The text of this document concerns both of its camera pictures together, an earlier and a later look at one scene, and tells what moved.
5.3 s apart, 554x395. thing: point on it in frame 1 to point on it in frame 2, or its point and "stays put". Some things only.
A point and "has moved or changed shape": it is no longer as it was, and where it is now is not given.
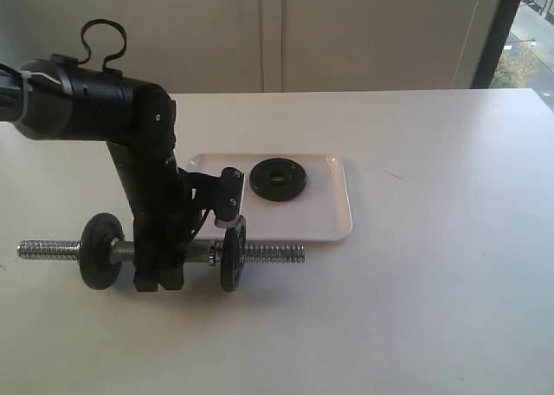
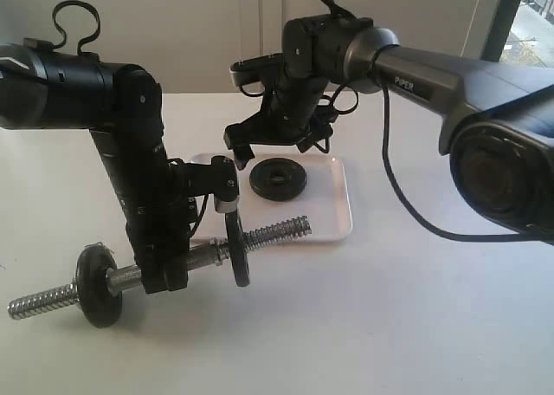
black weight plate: [278, 179] stays put
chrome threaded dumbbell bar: [197, 252] to [199, 254]
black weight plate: [94, 252] to [100, 307]
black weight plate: [233, 255] has moved or changed shape
